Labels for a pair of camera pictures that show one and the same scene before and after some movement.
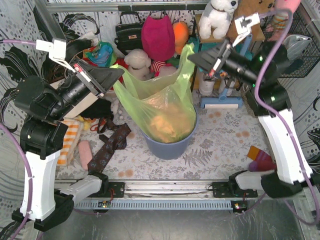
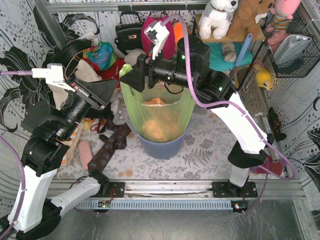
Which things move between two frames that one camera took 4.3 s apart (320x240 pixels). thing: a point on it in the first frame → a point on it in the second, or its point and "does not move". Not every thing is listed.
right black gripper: [219, 60] → [145, 72]
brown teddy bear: [246, 7] does not move
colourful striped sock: [262, 161] does not move
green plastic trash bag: [164, 108] does not move
